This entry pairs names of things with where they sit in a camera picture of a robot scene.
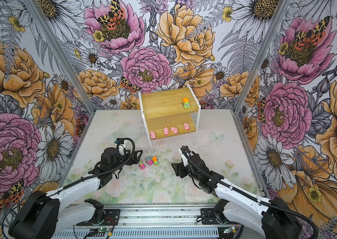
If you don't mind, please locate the pink green toy car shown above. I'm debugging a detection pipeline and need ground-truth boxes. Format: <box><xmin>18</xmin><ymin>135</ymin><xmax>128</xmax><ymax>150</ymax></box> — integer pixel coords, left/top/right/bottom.
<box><xmin>138</xmin><ymin>160</ymin><xmax>146</xmax><ymax>170</ymax></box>

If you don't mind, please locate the pink teal toy car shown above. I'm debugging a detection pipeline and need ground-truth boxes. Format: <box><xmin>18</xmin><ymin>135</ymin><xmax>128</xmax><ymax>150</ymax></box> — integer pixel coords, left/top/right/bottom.
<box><xmin>145</xmin><ymin>157</ymin><xmax>154</xmax><ymax>166</ymax></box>

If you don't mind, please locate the pink toy pig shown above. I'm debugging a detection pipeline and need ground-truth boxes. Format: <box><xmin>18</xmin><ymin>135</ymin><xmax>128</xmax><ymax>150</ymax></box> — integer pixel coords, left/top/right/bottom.
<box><xmin>170</xmin><ymin>126</ymin><xmax>179</xmax><ymax>134</ymax></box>
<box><xmin>163</xmin><ymin>127</ymin><xmax>169</xmax><ymax>135</ymax></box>
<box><xmin>150</xmin><ymin>131</ymin><xmax>156</xmax><ymax>140</ymax></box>
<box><xmin>183</xmin><ymin>122</ymin><xmax>190</xmax><ymax>130</ymax></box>

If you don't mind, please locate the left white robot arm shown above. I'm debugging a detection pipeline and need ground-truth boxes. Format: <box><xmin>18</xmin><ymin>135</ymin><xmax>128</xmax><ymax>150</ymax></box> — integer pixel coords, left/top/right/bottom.
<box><xmin>8</xmin><ymin>147</ymin><xmax>143</xmax><ymax>239</ymax></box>

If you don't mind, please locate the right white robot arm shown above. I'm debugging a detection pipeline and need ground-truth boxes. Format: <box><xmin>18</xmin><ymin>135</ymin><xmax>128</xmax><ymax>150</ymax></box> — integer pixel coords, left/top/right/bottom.
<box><xmin>172</xmin><ymin>146</ymin><xmax>302</xmax><ymax>239</ymax></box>

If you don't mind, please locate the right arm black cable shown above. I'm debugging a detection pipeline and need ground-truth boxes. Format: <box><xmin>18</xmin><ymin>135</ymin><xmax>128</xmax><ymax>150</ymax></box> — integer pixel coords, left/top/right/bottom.
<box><xmin>180</xmin><ymin>145</ymin><xmax>319</xmax><ymax>239</ymax></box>

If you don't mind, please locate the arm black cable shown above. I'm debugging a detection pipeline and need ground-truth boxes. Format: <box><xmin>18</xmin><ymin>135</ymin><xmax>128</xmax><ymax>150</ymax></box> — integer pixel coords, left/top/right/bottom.
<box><xmin>180</xmin><ymin>145</ymin><xmax>319</xmax><ymax>239</ymax></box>
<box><xmin>1</xmin><ymin>137</ymin><xmax>136</xmax><ymax>237</ymax></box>

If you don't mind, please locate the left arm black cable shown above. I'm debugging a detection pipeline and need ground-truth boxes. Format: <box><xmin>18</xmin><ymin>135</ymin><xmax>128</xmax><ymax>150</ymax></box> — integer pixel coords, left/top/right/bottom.
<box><xmin>1</xmin><ymin>137</ymin><xmax>136</xmax><ymax>237</ymax></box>

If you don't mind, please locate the white frame wooden shelf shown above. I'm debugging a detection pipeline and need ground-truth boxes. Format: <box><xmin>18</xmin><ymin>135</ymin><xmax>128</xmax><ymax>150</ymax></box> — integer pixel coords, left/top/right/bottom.
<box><xmin>138</xmin><ymin>84</ymin><xmax>201</xmax><ymax>151</ymax></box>

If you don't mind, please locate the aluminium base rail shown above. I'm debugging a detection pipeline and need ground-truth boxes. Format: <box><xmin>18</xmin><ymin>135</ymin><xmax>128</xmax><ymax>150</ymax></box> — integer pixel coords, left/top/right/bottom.
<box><xmin>53</xmin><ymin>203</ymin><xmax>244</xmax><ymax>239</ymax></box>

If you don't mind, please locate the left aluminium corner post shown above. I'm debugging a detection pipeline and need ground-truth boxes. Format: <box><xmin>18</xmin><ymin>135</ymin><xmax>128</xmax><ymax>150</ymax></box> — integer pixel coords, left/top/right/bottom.
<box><xmin>24</xmin><ymin>1</ymin><xmax>96</xmax><ymax>116</ymax></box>

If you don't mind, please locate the aluminium corner post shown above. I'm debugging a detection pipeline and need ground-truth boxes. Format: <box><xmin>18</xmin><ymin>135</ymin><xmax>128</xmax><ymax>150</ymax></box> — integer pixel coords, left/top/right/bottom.
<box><xmin>233</xmin><ymin>0</ymin><xmax>292</xmax><ymax>115</ymax></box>
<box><xmin>24</xmin><ymin>1</ymin><xmax>96</xmax><ymax>116</ymax></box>

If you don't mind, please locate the right aluminium corner post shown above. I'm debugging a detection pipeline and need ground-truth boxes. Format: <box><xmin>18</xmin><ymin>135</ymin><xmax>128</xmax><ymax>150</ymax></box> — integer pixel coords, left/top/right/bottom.
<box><xmin>233</xmin><ymin>0</ymin><xmax>292</xmax><ymax>115</ymax></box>

